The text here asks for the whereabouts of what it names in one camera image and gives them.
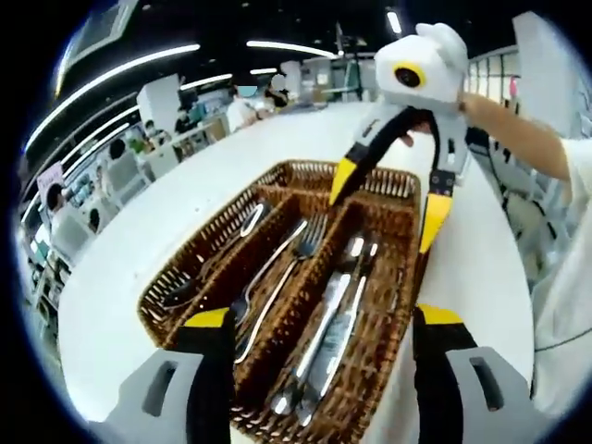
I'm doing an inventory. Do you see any brown wicker storage basket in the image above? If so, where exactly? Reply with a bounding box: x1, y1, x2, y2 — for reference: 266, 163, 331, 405
137, 159, 423, 444

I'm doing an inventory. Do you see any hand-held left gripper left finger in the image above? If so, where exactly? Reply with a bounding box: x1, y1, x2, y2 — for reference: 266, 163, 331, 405
90, 307, 237, 444

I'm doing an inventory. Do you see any steel spoon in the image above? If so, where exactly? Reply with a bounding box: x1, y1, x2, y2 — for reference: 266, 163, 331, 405
198, 202, 265, 278
156, 275, 209, 311

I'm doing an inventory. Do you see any steel table knife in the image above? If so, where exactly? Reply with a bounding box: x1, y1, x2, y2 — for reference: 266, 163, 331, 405
344, 235, 381, 320
271, 272, 343, 416
302, 272, 355, 426

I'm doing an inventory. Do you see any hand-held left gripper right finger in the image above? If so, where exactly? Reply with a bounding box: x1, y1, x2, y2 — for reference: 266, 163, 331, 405
413, 302, 556, 444

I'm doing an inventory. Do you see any pink hanging sign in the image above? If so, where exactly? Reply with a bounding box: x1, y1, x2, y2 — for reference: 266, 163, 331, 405
36, 161, 64, 191

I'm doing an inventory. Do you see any white ceiling air conditioner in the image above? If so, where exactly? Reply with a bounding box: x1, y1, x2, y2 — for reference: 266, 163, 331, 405
57, 0, 140, 92

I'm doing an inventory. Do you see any steel fork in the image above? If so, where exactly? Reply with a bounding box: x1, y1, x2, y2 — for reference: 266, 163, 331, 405
233, 215, 328, 366
229, 219, 310, 334

